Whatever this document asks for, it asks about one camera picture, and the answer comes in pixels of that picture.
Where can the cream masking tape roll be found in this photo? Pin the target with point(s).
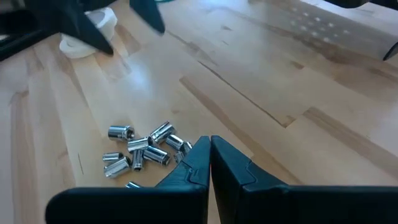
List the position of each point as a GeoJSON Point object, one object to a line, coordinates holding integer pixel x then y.
{"type": "Point", "coordinates": [102, 18]}

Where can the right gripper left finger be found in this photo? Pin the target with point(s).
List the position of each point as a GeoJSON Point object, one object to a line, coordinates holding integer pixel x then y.
{"type": "Point", "coordinates": [124, 205]}

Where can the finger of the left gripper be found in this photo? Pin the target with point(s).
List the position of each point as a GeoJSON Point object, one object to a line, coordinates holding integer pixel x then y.
{"type": "Point", "coordinates": [149, 15]}
{"type": "Point", "coordinates": [74, 21]}

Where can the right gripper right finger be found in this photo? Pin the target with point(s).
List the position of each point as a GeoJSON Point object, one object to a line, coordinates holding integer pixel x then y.
{"type": "Point", "coordinates": [311, 205]}

